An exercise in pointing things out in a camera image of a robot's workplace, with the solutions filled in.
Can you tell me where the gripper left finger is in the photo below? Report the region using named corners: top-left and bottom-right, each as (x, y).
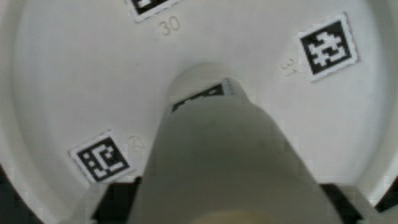
top-left (90, 177), bottom-right (142, 224)

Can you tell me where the white cylindrical table leg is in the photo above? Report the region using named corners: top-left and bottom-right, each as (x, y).
top-left (128, 63), bottom-right (339, 224)

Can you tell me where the white round table top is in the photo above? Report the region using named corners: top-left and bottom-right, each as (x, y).
top-left (0, 0), bottom-right (398, 224)

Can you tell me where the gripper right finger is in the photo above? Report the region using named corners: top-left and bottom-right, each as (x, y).
top-left (320, 183), bottom-right (380, 224)

